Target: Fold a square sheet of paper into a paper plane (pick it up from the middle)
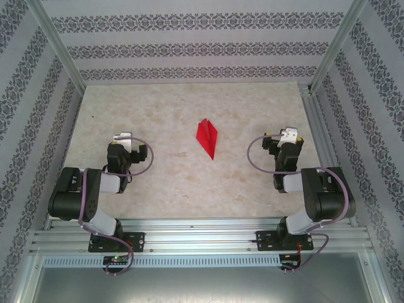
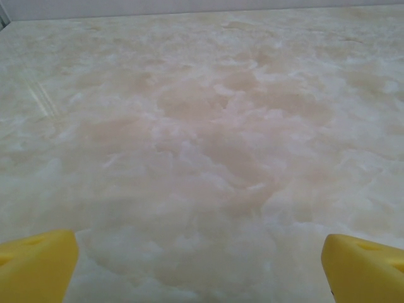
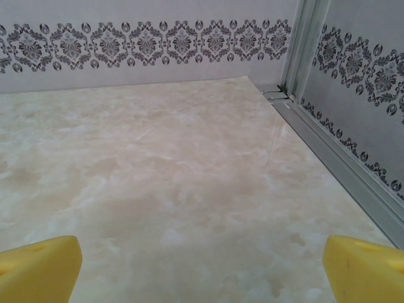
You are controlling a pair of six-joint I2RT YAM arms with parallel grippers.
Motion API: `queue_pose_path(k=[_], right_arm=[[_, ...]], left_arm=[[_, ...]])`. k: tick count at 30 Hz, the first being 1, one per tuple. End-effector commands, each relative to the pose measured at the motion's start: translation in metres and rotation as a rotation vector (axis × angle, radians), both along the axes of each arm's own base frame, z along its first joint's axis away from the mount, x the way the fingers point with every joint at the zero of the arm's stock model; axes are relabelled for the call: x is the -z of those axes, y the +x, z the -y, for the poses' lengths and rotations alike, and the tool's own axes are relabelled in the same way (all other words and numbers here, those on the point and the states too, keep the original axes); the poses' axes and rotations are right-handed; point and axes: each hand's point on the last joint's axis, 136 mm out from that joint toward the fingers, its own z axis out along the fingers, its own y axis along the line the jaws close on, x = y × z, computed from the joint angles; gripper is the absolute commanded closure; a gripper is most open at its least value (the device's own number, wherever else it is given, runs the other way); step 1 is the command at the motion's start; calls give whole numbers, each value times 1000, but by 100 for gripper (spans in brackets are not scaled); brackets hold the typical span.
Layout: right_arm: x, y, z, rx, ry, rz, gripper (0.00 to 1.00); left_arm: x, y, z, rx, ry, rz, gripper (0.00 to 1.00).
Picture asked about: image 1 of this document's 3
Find grey sheet metal panel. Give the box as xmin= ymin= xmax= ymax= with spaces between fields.
xmin=25 ymin=252 xmax=391 ymax=303

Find slotted grey cable duct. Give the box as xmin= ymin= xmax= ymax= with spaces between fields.
xmin=42 ymin=254 xmax=282 ymax=268

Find aluminium side rail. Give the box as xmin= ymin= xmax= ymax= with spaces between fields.
xmin=298 ymin=82 xmax=359 ymax=228

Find aluminium frame post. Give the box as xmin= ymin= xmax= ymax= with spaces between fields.
xmin=310 ymin=0 xmax=369 ymax=94
xmin=27 ymin=0 xmax=86 ymax=95

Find aluminium frame rail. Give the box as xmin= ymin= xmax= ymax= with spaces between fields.
xmin=30 ymin=217 xmax=375 ymax=255

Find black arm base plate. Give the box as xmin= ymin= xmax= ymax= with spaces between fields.
xmin=256 ymin=229 xmax=313 ymax=252
xmin=89 ymin=232 xmax=146 ymax=253

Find red paper sheet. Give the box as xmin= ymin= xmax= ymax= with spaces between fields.
xmin=196 ymin=118 xmax=219 ymax=162

